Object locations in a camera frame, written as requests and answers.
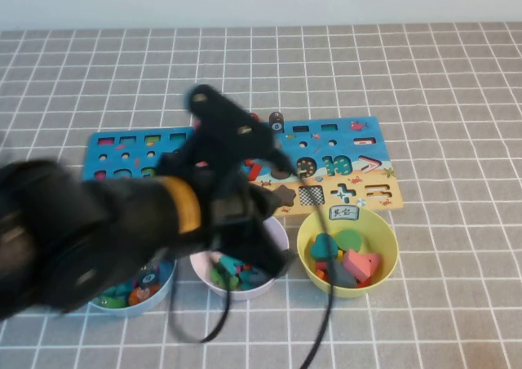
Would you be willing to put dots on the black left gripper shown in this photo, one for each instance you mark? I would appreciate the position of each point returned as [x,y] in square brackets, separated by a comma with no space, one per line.
[232,201]

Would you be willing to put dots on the pink wooden trapezoid block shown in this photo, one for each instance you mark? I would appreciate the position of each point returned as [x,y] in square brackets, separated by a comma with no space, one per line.
[355,265]

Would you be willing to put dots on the grey and black left arm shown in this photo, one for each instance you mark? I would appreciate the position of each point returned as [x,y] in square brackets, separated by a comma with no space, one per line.
[81,230]

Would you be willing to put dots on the light pink plastic bowl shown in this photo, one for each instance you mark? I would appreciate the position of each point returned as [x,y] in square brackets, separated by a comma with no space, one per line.
[244,294]

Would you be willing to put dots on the orange wooden sign piece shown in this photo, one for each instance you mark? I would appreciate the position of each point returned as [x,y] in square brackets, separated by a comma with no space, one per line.
[321,273]

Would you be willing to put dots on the yellow wooden sign piece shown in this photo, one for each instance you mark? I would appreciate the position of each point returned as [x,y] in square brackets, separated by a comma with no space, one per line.
[341,254]

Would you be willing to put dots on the paper label on yellow bowl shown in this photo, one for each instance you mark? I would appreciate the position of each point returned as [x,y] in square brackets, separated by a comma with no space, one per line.
[343,213]

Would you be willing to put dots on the red wooden sign piece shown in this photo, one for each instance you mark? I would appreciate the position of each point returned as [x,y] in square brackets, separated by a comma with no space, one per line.
[365,283]

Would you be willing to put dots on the yellow-green plastic bowl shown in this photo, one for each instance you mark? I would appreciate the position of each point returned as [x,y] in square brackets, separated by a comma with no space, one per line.
[379,238]

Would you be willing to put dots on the colourful wooden puzzle board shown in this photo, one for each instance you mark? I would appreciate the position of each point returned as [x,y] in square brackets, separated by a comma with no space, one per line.
[326,148]

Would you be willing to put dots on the light blue plastic bowl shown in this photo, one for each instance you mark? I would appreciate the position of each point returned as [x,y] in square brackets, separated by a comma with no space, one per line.
[163,295]

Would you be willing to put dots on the dark teal wooden number nine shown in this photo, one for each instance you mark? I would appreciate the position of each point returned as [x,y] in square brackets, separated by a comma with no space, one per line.
[253,281]

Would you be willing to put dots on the teal wooden number two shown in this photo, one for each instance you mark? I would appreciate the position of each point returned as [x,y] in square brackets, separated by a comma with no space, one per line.
[229,265]

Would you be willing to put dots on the teal wooden heart block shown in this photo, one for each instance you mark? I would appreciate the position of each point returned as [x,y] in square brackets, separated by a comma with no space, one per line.
[324,247]

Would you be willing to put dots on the brown wooden star block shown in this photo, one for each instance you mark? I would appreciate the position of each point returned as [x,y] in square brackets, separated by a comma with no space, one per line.
[288,195]

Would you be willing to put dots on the green wooden number three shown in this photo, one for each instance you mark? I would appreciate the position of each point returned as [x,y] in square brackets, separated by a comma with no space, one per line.
[220,281]

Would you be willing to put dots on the dark grey wooden diamond block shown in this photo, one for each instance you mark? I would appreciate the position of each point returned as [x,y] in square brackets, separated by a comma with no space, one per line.
[342,277]

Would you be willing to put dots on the brown wooden number eight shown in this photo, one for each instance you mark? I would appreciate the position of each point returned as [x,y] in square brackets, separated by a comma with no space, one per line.
[281,175]

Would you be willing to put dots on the green wooden circle block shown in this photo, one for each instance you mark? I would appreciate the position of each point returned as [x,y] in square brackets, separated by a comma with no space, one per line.
[350,240]

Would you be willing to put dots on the red wooden number seven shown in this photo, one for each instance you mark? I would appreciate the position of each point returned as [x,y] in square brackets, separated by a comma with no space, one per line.
[252,170]

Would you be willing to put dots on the pink wooden greater-than sign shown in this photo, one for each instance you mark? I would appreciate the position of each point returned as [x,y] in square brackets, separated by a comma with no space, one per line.
[375,260]

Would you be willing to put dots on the brown fish peg eight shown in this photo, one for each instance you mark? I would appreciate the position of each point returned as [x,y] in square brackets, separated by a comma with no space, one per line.
[277,125]

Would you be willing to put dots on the dark grey wooden fish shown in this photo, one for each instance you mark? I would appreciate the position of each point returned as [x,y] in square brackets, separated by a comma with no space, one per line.
[147,277]

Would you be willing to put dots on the red fish peg seven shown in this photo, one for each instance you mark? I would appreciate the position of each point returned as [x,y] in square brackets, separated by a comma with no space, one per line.
[254,118]

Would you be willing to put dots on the orange wooden fish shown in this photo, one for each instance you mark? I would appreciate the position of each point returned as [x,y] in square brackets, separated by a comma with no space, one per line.
[143,295]

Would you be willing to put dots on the teal wooden fish number four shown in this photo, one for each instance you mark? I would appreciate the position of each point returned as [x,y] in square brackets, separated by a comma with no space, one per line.
[117,290]

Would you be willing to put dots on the green wooden fish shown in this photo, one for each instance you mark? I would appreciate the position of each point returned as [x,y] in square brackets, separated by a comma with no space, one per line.
[111,303]

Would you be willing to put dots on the grey checked tablecloth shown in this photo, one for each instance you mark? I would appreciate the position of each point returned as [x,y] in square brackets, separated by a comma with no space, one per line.
[448,99]

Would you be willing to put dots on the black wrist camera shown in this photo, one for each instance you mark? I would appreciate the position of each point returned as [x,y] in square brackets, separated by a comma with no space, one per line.
[228,128]

